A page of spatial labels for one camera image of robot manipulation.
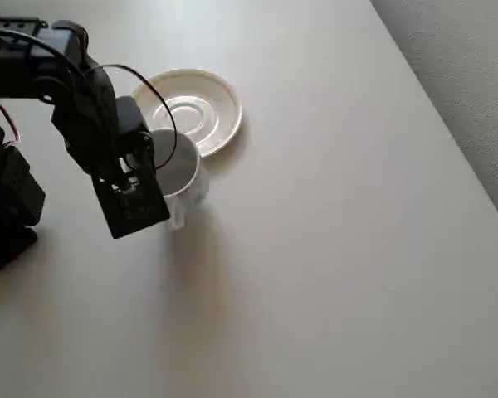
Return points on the white round saucer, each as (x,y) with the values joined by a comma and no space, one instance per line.
(199,112)

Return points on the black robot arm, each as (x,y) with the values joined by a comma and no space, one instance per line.
(12,70)

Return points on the white ceramic cup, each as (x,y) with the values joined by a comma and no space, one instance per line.
(182,166)

